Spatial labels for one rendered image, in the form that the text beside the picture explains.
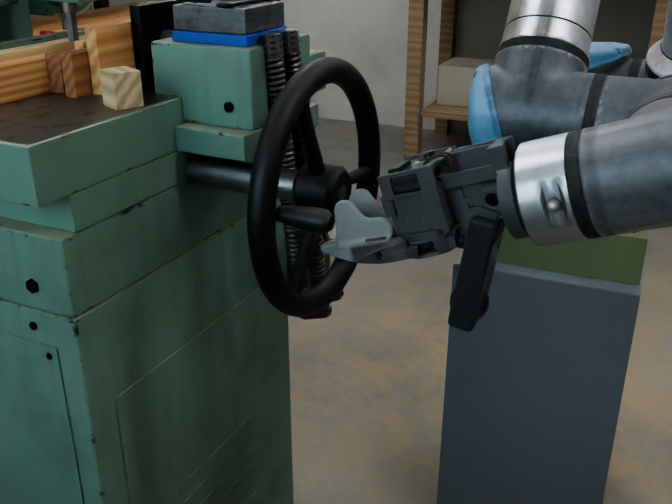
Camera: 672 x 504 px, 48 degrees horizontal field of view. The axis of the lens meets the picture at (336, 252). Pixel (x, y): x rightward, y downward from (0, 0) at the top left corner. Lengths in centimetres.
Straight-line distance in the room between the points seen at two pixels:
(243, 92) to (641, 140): 44
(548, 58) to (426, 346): 146
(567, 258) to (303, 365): 94
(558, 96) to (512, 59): 6
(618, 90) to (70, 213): 53
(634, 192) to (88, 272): 53
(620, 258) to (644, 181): 69
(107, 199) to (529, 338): 78
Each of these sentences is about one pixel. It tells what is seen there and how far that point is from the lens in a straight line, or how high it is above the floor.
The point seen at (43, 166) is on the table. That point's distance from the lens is 76.
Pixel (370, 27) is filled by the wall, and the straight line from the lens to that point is 432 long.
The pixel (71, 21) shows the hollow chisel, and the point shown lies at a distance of 101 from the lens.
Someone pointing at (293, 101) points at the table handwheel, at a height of 93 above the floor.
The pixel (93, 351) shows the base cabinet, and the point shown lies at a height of 66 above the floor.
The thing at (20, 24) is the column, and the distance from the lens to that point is 120.
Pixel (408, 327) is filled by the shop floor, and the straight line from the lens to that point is 221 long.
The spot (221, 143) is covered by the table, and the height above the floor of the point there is 86.
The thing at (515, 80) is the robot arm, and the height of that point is 95.
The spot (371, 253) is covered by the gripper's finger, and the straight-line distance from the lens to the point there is 69.
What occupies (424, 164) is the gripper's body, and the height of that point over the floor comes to 89.
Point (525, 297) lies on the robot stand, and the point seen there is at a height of 51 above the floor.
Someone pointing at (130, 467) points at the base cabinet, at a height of 49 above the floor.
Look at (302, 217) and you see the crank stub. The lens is 72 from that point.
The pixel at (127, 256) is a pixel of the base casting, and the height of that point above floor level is 75.
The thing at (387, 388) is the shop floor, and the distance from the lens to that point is 195.
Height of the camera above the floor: 109
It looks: 24 degrees down
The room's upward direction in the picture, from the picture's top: straight up
